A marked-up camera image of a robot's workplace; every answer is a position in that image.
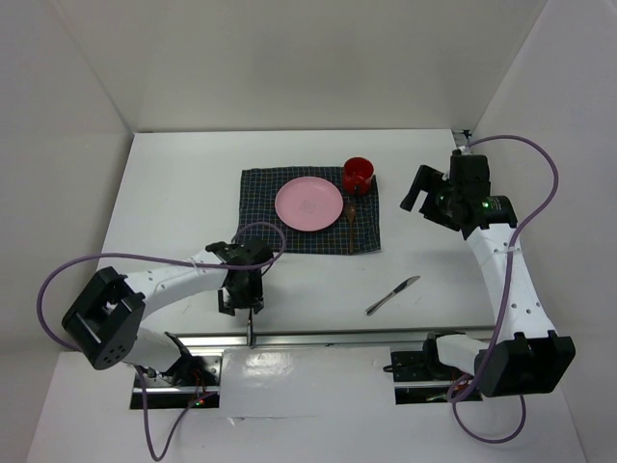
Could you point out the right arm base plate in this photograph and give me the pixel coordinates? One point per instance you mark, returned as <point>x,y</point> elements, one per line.
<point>418,381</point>

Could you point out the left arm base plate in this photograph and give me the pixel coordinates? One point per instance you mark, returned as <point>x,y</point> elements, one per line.
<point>201,384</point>

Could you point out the red mug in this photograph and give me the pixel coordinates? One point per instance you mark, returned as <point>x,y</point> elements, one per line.
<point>357,176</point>

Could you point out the silver table knife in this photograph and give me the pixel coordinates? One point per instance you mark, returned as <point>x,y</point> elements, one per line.
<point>402,286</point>

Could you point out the brown wooden spoon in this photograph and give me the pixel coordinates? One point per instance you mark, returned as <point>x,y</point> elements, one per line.
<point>350,212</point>

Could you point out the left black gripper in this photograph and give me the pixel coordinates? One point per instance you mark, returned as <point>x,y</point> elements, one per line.
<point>253,298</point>

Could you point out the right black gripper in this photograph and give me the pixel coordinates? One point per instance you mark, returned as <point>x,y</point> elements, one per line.
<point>425,178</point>

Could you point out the pink plastic plate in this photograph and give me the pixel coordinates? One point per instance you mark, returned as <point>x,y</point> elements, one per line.
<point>308,204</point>

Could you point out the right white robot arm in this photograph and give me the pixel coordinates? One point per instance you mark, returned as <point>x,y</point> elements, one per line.
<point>525,355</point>

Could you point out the dark checked cloth napkin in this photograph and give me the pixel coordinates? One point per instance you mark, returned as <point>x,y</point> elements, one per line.
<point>258,191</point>

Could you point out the aluminium rail front edge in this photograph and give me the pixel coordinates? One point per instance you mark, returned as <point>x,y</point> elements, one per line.
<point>297,339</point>

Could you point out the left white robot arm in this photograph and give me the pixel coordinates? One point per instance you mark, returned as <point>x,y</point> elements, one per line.
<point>105,320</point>

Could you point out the silver fork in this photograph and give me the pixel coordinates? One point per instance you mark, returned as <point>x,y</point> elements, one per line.
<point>250,330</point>

